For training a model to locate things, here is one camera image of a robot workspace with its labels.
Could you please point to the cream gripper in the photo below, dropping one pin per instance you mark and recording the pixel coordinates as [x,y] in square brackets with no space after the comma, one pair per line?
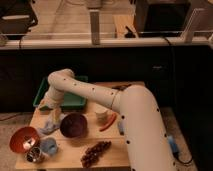
[48,104]

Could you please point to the grey-blue towel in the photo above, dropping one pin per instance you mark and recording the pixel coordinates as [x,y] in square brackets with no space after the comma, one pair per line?
[53,122]

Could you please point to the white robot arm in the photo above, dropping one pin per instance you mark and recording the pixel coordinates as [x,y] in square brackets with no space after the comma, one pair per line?
[145,134]

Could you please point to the green plastic tray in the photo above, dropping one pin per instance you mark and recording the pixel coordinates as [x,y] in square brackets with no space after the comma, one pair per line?
[71,101]

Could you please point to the purple bowl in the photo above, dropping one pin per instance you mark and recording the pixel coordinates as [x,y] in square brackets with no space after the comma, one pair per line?
[73,125]

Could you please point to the metal spoon in bowl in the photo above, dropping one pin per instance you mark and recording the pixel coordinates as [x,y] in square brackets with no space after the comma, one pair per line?
[28,144]

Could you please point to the red bowl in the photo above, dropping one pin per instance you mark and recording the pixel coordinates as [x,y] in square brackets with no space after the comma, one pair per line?
[20,136]

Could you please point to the white cup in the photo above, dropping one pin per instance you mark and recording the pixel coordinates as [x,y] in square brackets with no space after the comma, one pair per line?
[101,115]

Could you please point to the red chili pepper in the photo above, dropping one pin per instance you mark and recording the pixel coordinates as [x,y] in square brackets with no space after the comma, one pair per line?
[109,122]

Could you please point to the bunch of dark grapes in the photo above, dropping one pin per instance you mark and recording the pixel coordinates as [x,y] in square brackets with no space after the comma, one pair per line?
[93,153]

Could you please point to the black chair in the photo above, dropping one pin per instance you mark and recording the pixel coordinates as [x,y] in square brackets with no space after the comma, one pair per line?
[16,18]

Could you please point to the black handled tool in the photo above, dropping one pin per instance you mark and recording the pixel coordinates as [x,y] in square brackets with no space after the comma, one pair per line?
[121,87]

